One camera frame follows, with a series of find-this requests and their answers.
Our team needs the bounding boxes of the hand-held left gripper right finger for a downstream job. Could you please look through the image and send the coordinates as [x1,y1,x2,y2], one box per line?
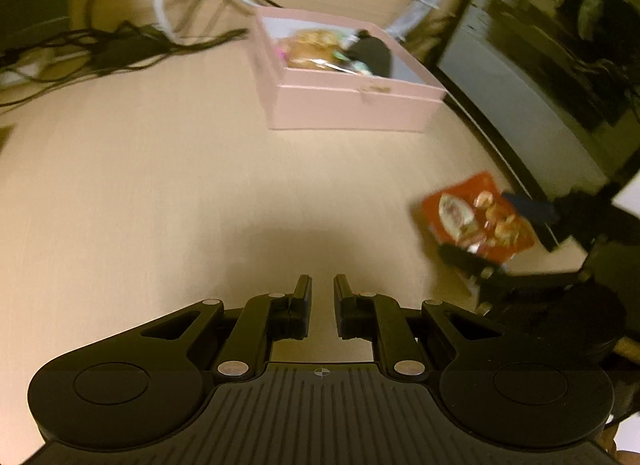
[333,274,506,380]

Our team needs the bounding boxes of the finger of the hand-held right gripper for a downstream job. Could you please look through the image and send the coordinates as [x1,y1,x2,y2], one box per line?
[500,189,562,230]
[436,242,507,287]

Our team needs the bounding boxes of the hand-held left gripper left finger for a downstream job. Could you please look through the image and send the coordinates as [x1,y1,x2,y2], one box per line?
[140,274,313,380]

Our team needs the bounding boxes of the red snack packet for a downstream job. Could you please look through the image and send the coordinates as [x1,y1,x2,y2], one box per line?
[410,171,537,266]

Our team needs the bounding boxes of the pink cardboard box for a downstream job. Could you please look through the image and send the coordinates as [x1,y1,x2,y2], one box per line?
[248,8,447,133]

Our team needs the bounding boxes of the dark plush toy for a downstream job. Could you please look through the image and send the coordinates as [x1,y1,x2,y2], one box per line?
[345,30,393,78]

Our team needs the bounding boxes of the bread roll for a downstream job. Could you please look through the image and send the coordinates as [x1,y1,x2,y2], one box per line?
[285,29,346,71]

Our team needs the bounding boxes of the person's right hand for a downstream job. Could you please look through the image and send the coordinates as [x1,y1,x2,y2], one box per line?
[492,282,628,371]

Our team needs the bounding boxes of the computer case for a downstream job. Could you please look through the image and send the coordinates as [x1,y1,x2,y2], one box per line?
[425,0,640,253]

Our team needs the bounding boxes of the black power adapter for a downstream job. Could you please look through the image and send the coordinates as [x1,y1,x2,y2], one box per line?
[92,25,171,71]

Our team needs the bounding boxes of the white power strip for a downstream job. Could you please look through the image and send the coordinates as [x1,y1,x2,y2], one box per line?
[0,52,96,87]

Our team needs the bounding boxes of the black cable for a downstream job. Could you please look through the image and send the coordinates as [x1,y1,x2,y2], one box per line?
[82,0,251,76]

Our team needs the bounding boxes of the grey cable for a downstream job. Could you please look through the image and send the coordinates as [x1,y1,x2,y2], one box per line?
[154,0,261,46]

